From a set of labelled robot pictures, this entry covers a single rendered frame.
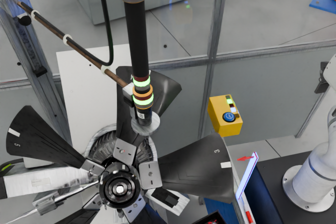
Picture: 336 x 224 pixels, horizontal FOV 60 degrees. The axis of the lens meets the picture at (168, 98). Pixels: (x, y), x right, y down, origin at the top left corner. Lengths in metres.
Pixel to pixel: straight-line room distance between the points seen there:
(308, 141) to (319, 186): 1.53
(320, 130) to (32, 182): 2.29
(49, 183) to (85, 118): 0.25
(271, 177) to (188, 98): 0.75
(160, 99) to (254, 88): 1.13
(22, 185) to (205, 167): 0.60
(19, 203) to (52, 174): 1.36
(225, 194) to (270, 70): 1.05
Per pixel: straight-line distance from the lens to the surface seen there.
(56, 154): 0.93
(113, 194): 0.90
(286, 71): 1.91
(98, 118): 1.11
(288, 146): 2.59
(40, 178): 1.09
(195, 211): 2.17
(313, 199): 1.25
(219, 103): 1.27
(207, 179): 0.95
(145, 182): 0.93
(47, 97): 1.46
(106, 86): 1.09
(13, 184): 1.12
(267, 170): 1.28
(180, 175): 0.93
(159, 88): 0.85
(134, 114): 0.70
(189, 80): 1.67
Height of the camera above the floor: 2.02
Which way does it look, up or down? 48 degrees down
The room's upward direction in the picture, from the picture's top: straight up
